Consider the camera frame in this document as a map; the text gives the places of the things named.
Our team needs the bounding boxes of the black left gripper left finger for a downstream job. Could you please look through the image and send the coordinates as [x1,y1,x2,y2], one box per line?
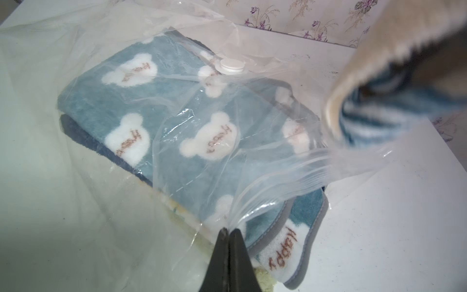
[199,228,229,292]

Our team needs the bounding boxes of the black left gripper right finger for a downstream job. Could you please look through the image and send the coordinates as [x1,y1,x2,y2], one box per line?
[229,229,262,292]

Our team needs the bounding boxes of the clear plastic vacuum bag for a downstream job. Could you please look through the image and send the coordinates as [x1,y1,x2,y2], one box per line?
[1,1,388,292]

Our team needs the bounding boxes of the beige blanket with orange pattern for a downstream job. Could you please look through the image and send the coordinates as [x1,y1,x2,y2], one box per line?
[322,1,467,147]

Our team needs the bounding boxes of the teal bear pattern blanket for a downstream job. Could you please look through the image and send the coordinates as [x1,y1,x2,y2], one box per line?
[57,29,328,292]

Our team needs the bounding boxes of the white vacuum bag valve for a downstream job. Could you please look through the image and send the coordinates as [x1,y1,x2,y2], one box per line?
[215,58,245,75]

